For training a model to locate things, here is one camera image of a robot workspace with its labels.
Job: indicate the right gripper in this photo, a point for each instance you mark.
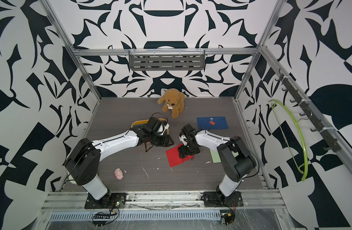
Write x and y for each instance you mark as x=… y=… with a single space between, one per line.
x=182 y=152

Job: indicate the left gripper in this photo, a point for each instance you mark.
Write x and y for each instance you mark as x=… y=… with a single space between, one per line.
x=167 y=141

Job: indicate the yellow plastic storage box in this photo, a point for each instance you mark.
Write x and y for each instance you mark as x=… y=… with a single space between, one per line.
x=141 y=123

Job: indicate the red envelope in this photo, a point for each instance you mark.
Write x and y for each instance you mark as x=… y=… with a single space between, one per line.
x=173 y=157

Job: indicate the dark blue envelope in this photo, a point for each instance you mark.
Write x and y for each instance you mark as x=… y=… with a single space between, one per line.
x=210 y=123

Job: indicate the light green envelope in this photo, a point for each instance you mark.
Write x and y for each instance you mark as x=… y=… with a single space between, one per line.
x=215 y=156

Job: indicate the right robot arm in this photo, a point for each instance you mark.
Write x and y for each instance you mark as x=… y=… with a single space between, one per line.
x=237 y=161

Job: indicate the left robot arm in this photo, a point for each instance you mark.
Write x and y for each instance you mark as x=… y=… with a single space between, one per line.
x=83 y=161

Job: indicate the brown plush dog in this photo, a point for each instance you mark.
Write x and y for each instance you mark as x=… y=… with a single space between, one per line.
x=173 y=100

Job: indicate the small pink toy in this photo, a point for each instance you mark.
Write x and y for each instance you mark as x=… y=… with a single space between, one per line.
x=118 y=174

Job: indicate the green plastic hanger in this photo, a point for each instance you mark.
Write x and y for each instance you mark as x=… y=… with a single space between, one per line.
x=303 y=168

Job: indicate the grey metal wall shelf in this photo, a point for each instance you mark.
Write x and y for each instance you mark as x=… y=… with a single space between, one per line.
x=167 y=60

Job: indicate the black wall hook rail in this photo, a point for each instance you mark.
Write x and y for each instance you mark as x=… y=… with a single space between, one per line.
x=300 y=99

